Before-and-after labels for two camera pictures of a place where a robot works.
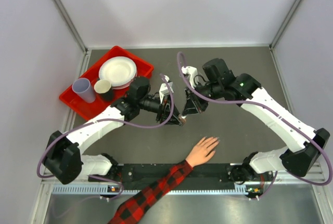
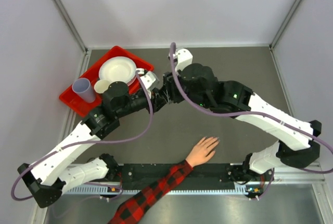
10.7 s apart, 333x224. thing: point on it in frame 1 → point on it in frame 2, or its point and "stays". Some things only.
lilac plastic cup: x=82 y=87 stays
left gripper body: x=162 y=114 → x=154 y=98
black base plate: x=146 y=174 stays
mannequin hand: x=203 y=151 stays
